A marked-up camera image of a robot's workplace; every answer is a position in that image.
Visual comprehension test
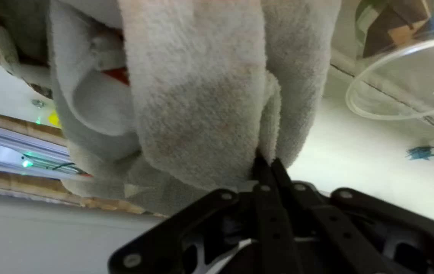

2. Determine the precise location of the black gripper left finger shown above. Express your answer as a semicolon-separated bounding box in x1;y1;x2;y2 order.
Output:
109;155;300;274

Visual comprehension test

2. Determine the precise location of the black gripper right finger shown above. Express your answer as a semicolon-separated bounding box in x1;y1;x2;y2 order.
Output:
271;160;434;274

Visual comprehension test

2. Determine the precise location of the white and red towel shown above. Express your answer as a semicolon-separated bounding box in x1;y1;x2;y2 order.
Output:
0;0;345;218

